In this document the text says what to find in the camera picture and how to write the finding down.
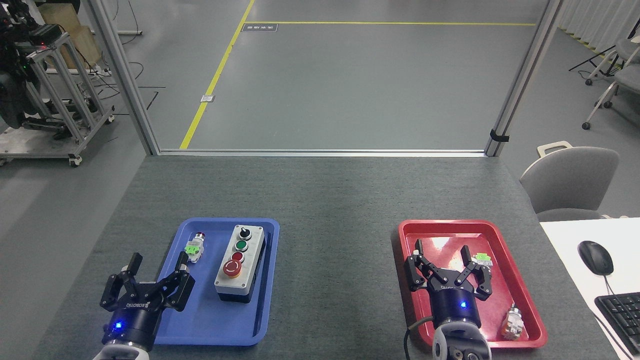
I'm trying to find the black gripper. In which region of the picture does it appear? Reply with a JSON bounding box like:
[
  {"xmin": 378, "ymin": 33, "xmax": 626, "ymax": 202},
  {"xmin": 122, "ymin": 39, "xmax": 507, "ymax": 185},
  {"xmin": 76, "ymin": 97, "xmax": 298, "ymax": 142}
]
[
  {"xmin": 99, "ymin": 251, "xmax": 196, "ymax": 352},
  {"xmin": 403, "ymin": 238, "xmax": 494, "ymax": 329}
]

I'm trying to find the grey control box with buttons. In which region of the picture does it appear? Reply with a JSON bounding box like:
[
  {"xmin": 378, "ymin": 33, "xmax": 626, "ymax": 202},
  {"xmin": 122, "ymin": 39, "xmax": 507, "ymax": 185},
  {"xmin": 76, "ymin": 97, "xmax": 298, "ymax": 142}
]
[{"xmin": 214, "ymin": 224, "xmax": 266, "ymax": 304}]

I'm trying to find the cardboard box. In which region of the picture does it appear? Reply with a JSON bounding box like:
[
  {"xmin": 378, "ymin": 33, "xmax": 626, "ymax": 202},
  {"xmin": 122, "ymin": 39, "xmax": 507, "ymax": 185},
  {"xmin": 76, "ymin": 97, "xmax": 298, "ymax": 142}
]
[{"xmin": 37, "ymin": 2, "xmax": 104, "ymax": 71}]

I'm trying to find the red plastic tray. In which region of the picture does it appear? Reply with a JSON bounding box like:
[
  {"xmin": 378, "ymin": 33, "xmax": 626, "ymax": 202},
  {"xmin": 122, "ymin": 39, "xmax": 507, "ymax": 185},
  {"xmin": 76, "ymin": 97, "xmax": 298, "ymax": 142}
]
[{"xmin": 398, "ymin": 219, "xmax": 548, "ymax": 349}]

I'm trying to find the blue plastic tray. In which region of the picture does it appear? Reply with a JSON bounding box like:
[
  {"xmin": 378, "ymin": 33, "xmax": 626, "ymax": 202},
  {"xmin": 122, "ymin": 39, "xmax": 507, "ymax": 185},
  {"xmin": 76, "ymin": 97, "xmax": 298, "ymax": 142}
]
[{"xmin": 149, "ymin": 217, "xmax": 281, "ymax": 347}]

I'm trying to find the white desk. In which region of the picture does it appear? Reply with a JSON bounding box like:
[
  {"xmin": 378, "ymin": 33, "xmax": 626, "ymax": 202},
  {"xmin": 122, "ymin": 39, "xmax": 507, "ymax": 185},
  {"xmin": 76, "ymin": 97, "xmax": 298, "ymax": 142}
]
[{"xmin": 538, "ymin": 216, "xmax": 640, "ymax": 360}]

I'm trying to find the black computer mouse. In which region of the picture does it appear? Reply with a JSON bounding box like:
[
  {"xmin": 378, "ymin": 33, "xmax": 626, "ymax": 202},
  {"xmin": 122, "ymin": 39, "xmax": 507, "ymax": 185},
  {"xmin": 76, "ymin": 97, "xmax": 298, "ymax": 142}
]
[{"xmin": 577, "ymin": 240, "xmax": 615, "ymax": 277}]

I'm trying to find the grey office chair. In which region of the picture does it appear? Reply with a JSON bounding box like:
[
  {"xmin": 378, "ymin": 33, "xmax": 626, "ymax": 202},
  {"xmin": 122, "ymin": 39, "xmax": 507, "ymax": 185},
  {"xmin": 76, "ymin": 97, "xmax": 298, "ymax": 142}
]
[{"xmin": 519, "ymin": 146, "xmax": 621, "ymax": 222}]

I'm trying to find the black keyboard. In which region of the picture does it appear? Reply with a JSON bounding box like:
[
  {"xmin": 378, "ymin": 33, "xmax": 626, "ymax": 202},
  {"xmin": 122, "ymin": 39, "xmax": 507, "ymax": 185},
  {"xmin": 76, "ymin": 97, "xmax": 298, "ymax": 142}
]
[{"xmin": 594, "ymin": 292, "xmax": 640, "ymax": 357}]

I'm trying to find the aluminium cart on wheels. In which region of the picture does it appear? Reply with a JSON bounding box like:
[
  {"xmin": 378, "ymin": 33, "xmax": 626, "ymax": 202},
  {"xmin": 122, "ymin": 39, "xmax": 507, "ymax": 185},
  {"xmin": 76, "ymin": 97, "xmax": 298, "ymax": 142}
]
[{"xmin": 0, "ymin": 30, "xmax": 116, "ymax": 168}]

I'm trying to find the black machine on cart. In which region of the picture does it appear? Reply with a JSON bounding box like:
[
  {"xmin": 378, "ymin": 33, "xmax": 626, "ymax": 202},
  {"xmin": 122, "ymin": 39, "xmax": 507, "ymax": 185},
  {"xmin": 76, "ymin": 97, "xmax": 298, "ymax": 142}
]
[{"xmin": 0, "ymin": 0, "xmax": 63, "ymax": 132}]

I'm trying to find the black tripod stand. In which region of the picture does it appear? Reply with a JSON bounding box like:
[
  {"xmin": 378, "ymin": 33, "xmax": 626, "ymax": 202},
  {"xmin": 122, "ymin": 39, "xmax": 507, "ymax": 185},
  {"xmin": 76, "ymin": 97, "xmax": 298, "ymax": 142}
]
[{"xmin": 568, "ymin": 44, "xmax": 622, "ymax": 77}]

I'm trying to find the grey chair with white legs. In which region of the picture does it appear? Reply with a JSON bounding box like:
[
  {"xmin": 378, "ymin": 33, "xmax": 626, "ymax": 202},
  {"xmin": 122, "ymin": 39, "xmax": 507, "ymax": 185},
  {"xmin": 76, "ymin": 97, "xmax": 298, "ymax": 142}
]
[
  {"xmin": 581, "ymin": 62, "xmax": 640, "ymax": 131},
  {"xmin": 584, "ymin": 37, "xmax": 640, "ymax": 87}
]

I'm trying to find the white curtain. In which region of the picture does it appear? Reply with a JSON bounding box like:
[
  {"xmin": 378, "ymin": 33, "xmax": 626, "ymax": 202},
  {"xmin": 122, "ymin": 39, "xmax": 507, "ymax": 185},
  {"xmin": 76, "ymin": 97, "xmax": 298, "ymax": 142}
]
[{"xmin": 557, "ymin": 0, "xmax": 640, "ymax": 53}]

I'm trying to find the white switch with green block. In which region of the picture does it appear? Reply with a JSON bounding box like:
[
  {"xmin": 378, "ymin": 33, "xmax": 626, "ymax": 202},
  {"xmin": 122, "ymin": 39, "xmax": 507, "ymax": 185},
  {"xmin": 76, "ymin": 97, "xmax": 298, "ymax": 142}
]
[{"xmin": 472, "ymin": 252, "xmax": 495, "ymax": 281}]

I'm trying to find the red-capped switch with green block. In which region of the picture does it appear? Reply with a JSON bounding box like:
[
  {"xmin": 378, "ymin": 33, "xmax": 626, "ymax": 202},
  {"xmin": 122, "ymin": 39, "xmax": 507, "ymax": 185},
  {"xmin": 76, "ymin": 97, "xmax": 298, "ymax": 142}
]
[{"xmin": 183, "ymin": 231, "xmax": 207, "ymax": 265}]

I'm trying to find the silver switch with orange contacts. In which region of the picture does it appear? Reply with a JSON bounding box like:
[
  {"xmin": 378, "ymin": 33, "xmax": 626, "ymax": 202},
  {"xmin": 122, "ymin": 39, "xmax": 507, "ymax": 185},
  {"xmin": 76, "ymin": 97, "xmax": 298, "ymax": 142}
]
[{"xmin": 500, "ymin": 303, "xmax": 526, "ymax": 342}]

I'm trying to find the black mouse cable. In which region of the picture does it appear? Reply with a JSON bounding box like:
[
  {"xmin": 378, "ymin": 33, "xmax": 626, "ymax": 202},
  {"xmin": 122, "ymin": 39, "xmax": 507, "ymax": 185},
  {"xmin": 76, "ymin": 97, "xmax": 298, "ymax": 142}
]
[{"xmin": 590, "ymin": 274, "xmax": 637, "ymax": 360}]

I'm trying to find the silver frame rail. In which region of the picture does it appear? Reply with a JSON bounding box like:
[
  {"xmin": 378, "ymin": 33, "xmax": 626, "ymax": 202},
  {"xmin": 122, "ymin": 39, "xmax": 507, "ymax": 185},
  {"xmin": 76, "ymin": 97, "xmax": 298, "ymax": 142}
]
[{"xmin": 157, "ymin": 148, "xmax": 489, "ymax": 158}]

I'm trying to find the silver frame post with clip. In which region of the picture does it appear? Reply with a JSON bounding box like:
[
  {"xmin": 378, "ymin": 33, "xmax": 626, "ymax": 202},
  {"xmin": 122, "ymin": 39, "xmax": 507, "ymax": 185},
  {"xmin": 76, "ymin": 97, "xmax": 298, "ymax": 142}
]
[{"xmin": 483, "ymin": 0, "xmax": 565, "ymax": 158}]

